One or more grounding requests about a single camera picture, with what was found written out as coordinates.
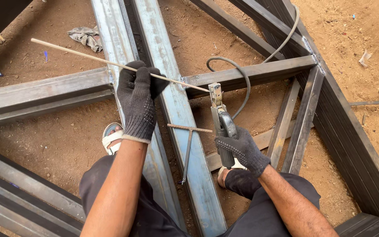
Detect long welding electrode rod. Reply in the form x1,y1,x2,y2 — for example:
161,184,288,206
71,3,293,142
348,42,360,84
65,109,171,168
30,38,211,93

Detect metal welding electrode holder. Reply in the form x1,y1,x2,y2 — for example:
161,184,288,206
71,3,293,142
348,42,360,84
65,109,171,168
208,82,239,170

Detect grey welding cable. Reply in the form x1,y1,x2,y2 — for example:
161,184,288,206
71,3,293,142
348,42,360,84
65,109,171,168
206,3,300,120

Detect crumpled grey rag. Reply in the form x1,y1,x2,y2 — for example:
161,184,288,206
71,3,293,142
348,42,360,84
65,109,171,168
67,26,104,52

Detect white left sandal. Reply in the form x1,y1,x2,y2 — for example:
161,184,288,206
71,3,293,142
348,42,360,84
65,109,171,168
102,122,125,156

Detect person's left hand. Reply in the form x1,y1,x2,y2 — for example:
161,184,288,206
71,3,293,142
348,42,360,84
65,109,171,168
116,60,170,144

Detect flat steel tube on ground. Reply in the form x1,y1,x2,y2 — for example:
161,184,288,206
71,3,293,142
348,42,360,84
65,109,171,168
206,120,315,172

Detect stack of dark steel beams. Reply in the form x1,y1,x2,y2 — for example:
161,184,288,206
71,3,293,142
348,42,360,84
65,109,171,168
0,143,86,237

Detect rebar chipping hammer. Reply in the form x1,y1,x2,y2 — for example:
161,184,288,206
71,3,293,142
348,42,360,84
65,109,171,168
167,123,213,185

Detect short steel cross beam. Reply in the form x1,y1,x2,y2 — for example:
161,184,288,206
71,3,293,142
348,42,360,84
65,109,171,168
183,55,318,99

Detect short upright steel tube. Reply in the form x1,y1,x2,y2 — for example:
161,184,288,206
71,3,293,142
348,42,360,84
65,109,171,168
282,66,325,175
267,77,301,169

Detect white sandal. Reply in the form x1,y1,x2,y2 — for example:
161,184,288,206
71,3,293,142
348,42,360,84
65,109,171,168
102,122,125,156
217,158,247,189

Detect dark steel beam end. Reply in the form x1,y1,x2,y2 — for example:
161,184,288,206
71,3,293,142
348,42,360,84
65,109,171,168
334,212,379,237

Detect thin metal rod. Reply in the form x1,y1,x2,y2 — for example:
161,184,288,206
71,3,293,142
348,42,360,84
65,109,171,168
349,99,379,106

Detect white right sandal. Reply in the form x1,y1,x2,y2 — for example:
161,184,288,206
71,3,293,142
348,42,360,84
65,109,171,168
217,158,247,189

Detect white paper scrap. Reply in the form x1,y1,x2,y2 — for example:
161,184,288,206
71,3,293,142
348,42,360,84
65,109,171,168
359,49,372,68

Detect person's right hand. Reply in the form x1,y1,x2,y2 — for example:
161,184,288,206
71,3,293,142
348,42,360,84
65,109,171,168
214,126,272,178

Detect person's dark trousers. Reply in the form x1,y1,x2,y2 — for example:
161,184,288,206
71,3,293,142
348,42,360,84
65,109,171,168
79,155,322,237

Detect large dark ribbed steel beam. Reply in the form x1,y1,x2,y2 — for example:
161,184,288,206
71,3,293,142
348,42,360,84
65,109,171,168
229,0,379,223

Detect long light steel tube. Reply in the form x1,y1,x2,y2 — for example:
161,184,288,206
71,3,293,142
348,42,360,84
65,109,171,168
91,0,187,232
132,0,228,237

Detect grey steel cross beam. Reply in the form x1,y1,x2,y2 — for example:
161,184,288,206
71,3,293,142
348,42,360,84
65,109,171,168
0,67,115,130

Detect dark diagonal steel beam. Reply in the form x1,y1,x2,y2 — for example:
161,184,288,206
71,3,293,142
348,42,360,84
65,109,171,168
189,0,285,62

